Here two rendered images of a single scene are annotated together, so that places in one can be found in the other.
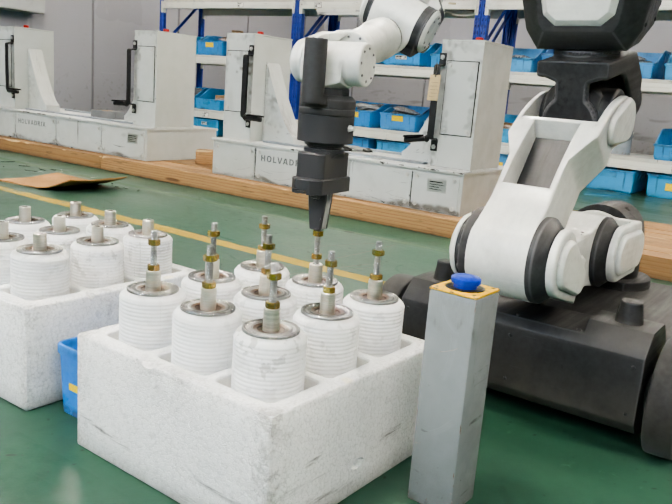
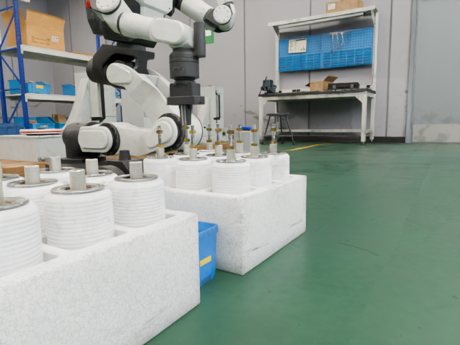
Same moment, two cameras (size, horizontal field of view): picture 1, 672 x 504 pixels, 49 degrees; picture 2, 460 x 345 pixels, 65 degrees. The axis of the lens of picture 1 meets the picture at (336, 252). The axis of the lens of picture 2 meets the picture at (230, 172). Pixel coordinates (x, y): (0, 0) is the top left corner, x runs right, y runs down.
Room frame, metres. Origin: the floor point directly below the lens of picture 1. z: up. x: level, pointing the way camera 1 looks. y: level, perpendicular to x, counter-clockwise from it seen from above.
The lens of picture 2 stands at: (1.11, 1.16, 0.35)
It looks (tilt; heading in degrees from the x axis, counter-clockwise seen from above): 8 degrees down; 266
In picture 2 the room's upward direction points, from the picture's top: 1 degrees counter-clockwise
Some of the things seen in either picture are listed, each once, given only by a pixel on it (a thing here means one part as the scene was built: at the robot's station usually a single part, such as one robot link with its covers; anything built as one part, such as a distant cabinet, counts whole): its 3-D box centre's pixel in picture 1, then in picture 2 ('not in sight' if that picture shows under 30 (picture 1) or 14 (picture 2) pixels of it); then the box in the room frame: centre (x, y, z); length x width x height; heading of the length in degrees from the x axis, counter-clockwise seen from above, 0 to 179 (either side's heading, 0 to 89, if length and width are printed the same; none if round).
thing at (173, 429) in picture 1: (260, 392); (220, 209); (1.07, 0.10, 0.09); 0.39 x 0.39 x 0.18; 53
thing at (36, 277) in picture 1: (40, 300); (139, 228); (1.23, 0.51, 0.16); 0.10 x 0.10 x 0.18
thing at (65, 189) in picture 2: (2, 237); (78, 189); (1.30, 0.61, 0.25); 0.08 x 0.08 x 0.01
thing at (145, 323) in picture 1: (151, 347); (231, 197); (1.05, 0.27, 0.16); 0.10 x 0.10 x 0.18
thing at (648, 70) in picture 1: (636, 64); not in sight; (5.49, -2.05, 0.90); 0.50 x 0.38 x 0.21; 144
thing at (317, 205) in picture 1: (315, 210); (189, 115); (1.16, 0.04, 0.37); 0.03 x 0.02 x 0.06; 62
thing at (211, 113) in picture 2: not in sight; (175, 113); (1.47, -3.23, 0.45); 1.51 x 0.57 x 0.74; 55
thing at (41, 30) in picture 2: not in sight; (35, 33); (3.65, -4.74, 1.70); 0.72 x 0.58 x 0.50; 59
